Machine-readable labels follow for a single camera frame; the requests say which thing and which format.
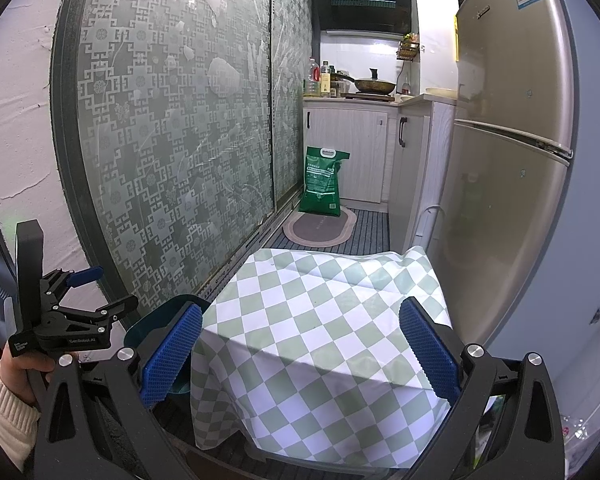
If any black range hood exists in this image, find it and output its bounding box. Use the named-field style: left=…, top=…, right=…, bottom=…
left=311, top=0, right=413, bottom=35

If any beige two-door fridge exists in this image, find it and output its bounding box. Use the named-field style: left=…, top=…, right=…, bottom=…
left=420, top=0, right=600, bottom=461

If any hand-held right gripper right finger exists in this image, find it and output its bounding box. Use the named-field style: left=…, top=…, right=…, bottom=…
left=399, top=297, right=566, bottom=480

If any person's left forearm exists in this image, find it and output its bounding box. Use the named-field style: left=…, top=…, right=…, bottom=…
left=0, top=360, right=43, bottom=466

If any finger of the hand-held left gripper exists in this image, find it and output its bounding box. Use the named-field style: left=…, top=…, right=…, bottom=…
left=39, top=266, right=104, bottom=306
left=55, top=295, right=140, bottom=333

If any wall spice rack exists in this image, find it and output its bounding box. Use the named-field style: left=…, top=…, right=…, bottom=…
left=396, top=32, right=421, bottom=61

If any patterned glass sliding door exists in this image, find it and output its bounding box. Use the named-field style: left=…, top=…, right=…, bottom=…
left=270, top=0, right=316, bottom=206
left=50, top=0, right=276, bottom=311

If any person's left hand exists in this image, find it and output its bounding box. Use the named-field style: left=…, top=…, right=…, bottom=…
left=0, top=352, right=57, bottom=402

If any green rice bag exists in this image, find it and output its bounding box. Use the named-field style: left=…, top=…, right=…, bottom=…
left=298, top=146, right=351, bottom=218

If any frying pan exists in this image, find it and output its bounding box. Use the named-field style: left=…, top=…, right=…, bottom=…
left=332, top=67, right=397, bottom=96

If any dark teal trash bin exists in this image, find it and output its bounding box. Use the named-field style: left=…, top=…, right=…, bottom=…
left=122, top=294, right=211, bottom=396

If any white pipe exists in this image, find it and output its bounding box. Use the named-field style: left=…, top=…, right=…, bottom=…
left=415, top=205, right=446, bottom=251

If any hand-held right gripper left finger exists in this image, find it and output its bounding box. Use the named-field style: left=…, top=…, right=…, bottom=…
left=32, top=304, right=204, bottom=480

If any oval grey floor mat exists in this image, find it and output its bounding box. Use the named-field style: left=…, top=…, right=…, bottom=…
left=282, top=205, right=358, bottom=248

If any striped grey floor mat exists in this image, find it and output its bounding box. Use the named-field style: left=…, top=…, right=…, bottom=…
left=337, top=207, right=392, bottom=257

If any green white checkered tablecloth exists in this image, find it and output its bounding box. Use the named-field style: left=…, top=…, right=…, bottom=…
left=189, top=245, right=456, bottom=471

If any white base cabinet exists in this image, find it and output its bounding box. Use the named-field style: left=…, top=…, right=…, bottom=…
left=387, top=95, right=461, bottom=256
left=302, top=97, right=396, bottom=206

